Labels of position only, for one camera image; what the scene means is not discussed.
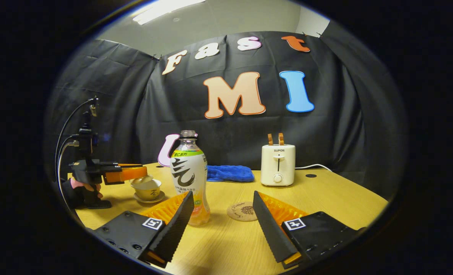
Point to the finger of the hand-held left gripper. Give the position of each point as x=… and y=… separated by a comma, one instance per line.
x=127, y=175
x=130, y=165

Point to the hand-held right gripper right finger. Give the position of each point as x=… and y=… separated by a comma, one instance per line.
x=270, y=229

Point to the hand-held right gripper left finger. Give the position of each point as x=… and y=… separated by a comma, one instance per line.
x=174, y=229

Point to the beige ceramic teacup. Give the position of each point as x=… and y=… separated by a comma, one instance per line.
x=148, y=193

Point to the round cork coaster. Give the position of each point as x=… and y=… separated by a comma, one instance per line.
x=241, y=211

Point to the clear labelled water bottle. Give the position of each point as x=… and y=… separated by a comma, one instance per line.
x=189, y=172

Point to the beige ceramic saucer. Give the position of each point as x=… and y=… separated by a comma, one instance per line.
x=157, y=198

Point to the cream toaster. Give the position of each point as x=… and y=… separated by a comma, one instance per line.
x=278, y=166

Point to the blue towel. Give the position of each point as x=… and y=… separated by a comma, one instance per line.
x=230, y=173

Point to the bread slice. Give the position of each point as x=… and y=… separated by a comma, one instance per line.
x=281, y=138
x=270, y=139

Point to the black backdrop cloth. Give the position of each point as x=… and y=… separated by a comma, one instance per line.
x=345, y=114

